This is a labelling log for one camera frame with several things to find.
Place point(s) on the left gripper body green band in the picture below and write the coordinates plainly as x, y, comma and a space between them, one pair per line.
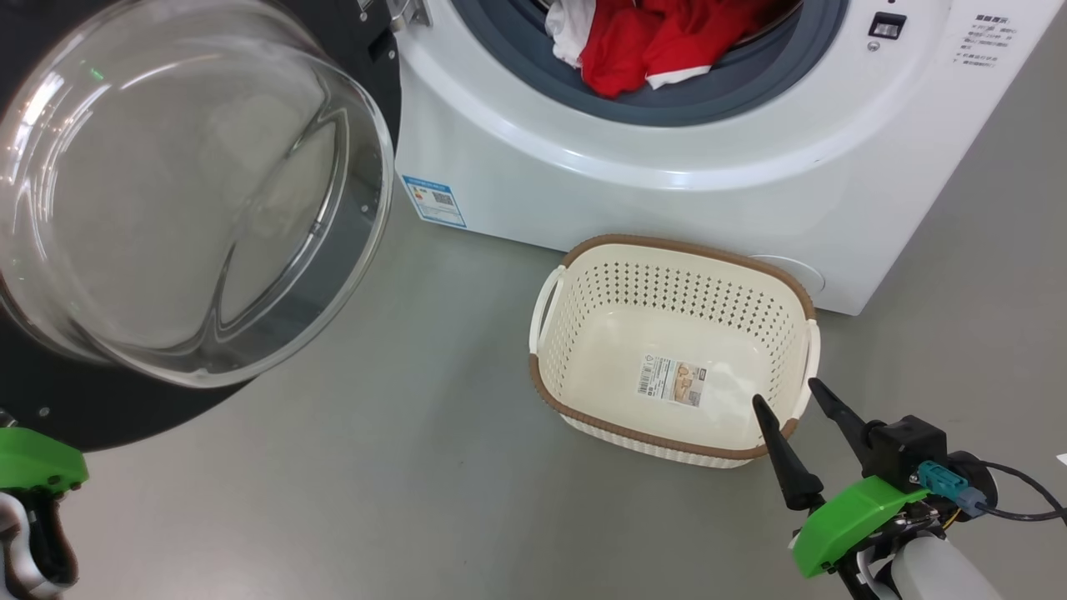
37, 462

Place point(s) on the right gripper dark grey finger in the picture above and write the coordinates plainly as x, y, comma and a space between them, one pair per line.
792, 475
850, 429

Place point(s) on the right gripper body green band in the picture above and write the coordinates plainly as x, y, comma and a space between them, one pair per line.
850, 521

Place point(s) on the round glass washer door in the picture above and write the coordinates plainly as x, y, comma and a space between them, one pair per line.
167, 208

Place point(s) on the red and white garment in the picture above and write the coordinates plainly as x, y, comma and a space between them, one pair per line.
617, 50

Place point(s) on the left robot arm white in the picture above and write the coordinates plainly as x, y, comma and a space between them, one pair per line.
10, 542

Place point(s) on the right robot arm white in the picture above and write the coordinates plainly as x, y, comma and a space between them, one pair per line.
934, 575

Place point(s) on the product label sticker with barcode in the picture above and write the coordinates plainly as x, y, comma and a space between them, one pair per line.
671, 381

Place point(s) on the cream perforated laundry basket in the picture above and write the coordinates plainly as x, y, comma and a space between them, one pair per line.
667, 333

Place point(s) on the washing machine drum opening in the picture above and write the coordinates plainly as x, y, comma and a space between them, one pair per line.
733, 100

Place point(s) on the white front-load washing machine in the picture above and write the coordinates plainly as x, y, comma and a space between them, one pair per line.
583, 192

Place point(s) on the black door lock socket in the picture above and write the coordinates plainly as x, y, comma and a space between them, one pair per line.
887, 25

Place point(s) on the round white filter cover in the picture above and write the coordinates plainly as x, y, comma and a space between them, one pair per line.
792, 271

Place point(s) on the blue energy label sticker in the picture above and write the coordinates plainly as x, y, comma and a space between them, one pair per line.
433, 200

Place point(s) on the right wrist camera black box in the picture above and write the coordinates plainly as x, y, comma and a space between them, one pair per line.
909, 450

